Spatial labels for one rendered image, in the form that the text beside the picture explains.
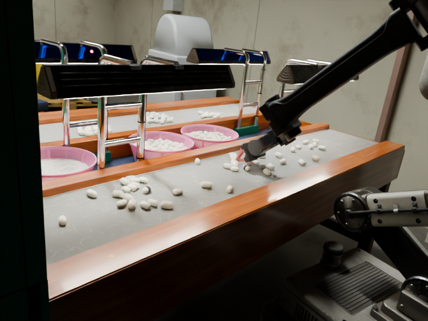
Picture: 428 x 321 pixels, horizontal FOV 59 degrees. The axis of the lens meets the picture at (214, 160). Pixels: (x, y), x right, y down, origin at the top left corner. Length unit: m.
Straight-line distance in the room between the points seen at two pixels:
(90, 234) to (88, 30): 6.59
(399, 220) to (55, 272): 0.89
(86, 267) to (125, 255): 0.08
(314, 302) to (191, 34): 3.33
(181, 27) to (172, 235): 3.37
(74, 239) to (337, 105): 2.84
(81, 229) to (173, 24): 3.32
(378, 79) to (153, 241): 2.64
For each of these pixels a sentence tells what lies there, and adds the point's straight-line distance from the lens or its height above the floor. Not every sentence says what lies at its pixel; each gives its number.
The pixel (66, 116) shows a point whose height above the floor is 0.88.
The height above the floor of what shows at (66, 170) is 0.74.
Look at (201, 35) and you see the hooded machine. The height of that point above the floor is 1.10.
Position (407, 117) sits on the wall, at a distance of 3.14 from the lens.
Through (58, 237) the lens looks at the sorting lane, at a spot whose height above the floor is 0.74.
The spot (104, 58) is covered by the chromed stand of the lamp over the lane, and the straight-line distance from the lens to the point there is 1.16.
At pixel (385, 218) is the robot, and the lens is 1.21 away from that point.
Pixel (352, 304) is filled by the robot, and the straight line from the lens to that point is 1.31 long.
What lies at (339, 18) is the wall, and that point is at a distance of 3.52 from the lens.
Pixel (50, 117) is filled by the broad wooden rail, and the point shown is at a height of 0.77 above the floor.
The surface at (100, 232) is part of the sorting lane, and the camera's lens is 0.96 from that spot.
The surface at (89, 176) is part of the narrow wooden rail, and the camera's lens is 1.21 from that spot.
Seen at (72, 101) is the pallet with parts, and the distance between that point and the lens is 5.00.
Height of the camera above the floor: 1.24
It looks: 20 degrees down
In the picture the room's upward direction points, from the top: 6 degrees clockwise
